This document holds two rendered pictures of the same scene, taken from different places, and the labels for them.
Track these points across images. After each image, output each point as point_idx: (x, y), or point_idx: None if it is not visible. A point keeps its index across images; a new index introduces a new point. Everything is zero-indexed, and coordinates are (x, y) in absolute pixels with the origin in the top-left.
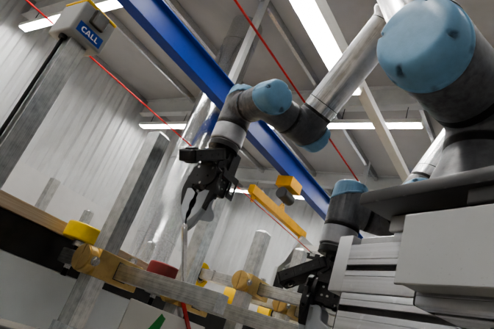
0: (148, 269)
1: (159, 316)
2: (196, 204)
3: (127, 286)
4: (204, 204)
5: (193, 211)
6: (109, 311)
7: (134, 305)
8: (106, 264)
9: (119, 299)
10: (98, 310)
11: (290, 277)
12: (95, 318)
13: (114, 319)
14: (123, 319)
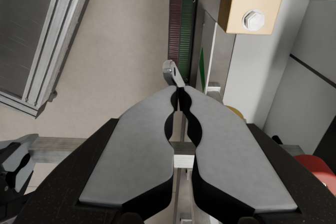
0: (320, 160)
1: (204, 82)
2: (153, 124)
3: (220, 4)
4: (102, 126)
5: (157, 105)
6: (314, 111)
7: (212, 31)
8: None
9: (322, 127)
10: (320, 94)
11: (18, 198)
12: (314, 90)
13: (305, 117)
14: (210, 18)
